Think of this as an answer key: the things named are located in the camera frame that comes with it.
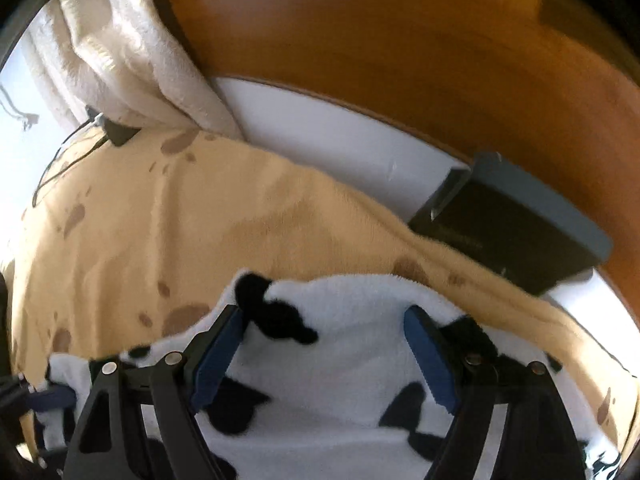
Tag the wooden headboard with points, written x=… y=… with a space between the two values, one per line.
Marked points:
x=375 y=35

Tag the black power adapter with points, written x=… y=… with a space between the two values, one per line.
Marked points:
x=120 y=132

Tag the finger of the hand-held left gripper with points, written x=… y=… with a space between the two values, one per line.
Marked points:
x=52 y=399

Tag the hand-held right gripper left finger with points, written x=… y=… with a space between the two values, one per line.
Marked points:
x=215 y=365

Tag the cow print fleece garment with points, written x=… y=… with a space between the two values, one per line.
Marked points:
x=340 y=360

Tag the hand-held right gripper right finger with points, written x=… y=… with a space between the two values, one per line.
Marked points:
x=430 y=360

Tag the cream curtain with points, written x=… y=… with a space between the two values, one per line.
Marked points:
x=125 y=50

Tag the tan paw print blanket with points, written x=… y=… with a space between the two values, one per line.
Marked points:
x=175 y=220

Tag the white mattress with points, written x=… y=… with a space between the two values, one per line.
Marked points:
x=325 y=135

